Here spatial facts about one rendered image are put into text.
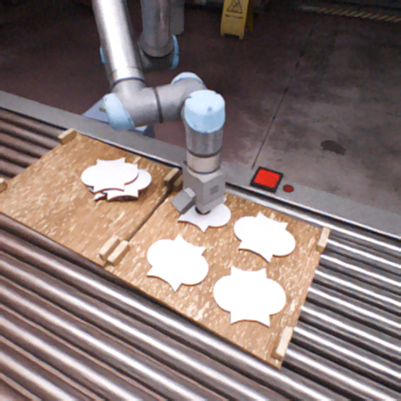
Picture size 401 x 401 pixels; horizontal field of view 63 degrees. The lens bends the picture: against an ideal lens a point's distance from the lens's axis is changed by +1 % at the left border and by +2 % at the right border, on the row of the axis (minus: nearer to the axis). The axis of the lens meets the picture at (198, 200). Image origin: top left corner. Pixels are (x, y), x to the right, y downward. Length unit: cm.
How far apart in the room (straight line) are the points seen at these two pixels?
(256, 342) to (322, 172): 191
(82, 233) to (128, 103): 34
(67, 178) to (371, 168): 215
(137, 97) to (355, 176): 204
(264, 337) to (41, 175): 73
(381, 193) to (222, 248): 183
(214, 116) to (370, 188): 197
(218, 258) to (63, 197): 45
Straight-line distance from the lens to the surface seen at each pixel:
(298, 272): 77
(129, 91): 70
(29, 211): 95
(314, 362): 71
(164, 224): 82
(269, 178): 96
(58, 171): 103
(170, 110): 70
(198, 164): 67
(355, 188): 244
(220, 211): 82
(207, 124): 61
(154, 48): 120
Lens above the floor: 157
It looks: 48 degrees down
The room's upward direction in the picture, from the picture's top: straight up
